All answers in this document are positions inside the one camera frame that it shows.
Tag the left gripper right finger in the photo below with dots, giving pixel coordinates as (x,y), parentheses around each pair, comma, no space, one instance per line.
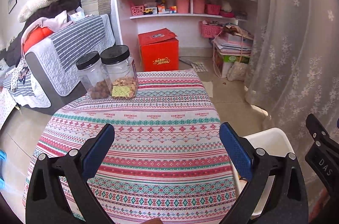
(275,191)

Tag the white trash bin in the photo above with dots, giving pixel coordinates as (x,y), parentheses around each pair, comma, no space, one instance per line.
(268,143)

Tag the white lace curtain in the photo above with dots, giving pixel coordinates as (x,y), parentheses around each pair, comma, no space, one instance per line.
(293,72)

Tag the patterned striped tablecloth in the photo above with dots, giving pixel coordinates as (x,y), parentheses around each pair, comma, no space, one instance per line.
(166,161)

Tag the grey sofa with quilt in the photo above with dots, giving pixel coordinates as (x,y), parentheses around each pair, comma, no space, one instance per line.
(45,77)

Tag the white paper on floor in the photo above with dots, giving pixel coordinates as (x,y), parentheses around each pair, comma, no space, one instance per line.
(208,85)

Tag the jar with brown snacks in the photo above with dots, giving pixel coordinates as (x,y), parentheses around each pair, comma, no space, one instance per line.
(90,72)

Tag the stack of papers and books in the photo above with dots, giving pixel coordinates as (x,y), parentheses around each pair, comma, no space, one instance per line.
(232,48)

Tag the jar with crackers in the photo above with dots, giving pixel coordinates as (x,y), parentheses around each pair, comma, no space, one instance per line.
(119,67)

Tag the orange cushion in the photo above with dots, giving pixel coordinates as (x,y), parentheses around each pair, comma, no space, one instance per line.
(35,37)

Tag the pink basket on floor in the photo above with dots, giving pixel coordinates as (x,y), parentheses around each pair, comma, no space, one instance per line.
(208,30)

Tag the red gift box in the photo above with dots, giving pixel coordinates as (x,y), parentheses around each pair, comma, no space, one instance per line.
(159,50)

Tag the white shelf unit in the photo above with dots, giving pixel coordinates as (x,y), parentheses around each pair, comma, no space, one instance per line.
(129,18)

